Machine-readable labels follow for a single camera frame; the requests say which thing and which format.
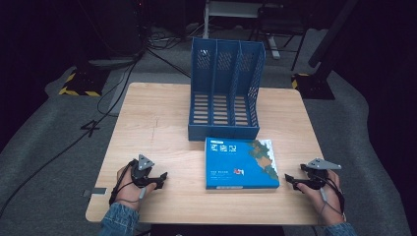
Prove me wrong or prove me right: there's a dark computer tower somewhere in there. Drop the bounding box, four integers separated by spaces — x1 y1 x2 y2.
103 0 148 59

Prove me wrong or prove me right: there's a black slanted stand pole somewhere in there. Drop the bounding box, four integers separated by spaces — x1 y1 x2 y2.
308 0 360 80

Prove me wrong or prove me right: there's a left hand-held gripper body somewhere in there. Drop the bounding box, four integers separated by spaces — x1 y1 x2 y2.
130 153 155 190

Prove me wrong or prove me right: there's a person's right hand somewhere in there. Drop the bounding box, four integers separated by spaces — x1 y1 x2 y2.
296 169 346 226

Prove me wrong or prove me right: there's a black yellow striped stand base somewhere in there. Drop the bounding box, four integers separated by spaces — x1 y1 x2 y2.
290 72 336 100
58 64 110 98

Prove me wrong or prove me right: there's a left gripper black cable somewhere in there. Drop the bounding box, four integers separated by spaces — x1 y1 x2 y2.
108 158 136 207

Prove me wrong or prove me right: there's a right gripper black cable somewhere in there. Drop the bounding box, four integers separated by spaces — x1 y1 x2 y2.
318 176 346 221

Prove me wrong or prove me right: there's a blue book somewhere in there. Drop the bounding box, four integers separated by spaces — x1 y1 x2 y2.
204 137 281 191

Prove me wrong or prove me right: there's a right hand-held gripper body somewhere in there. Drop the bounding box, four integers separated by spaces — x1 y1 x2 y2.
299 157 342 191

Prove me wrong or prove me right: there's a person's left hand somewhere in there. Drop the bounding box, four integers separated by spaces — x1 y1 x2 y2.
115 164 158 211

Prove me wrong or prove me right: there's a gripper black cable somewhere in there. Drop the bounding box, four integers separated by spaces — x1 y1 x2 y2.
108 158 136 207
318 176 346 221

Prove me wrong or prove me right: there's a black chair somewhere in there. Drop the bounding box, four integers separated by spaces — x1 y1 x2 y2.
249 2 312 72

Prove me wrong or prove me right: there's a blue plastic file rack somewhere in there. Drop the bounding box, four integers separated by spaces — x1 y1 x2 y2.
187 36 267 143

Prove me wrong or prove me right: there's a long black floor cable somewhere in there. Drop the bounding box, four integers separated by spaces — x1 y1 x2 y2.
0 48 146 218

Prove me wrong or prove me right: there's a white metal table frame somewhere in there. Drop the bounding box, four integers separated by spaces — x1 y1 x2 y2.
202 0 283 61

